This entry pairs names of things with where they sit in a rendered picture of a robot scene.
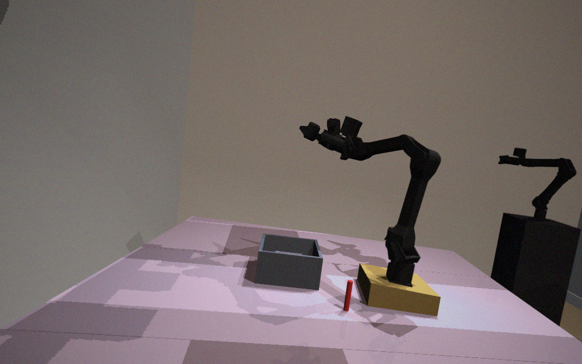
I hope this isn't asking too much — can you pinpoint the dark red peg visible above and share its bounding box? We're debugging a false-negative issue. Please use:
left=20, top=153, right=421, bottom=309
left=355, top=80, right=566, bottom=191
left=343, top=280, right=353, bottom=311

